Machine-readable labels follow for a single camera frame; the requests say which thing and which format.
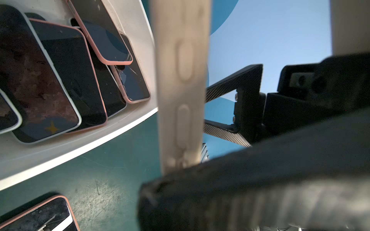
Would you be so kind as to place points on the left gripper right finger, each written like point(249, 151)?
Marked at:
point(316, 178)

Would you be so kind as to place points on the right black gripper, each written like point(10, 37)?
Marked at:
point(309, 93)

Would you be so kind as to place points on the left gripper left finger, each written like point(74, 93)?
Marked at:
point(248, 108)

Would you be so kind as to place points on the white case phone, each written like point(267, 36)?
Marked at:
point(181, 32)

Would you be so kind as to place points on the pink case phone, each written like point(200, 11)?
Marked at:
point(102, 34)
point(54, 214)

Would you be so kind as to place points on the white plastic storage box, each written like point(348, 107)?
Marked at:
point(20, 162)

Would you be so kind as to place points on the black phone in box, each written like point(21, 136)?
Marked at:
point(68, 50)
point(31, 81)
point(109, 89)

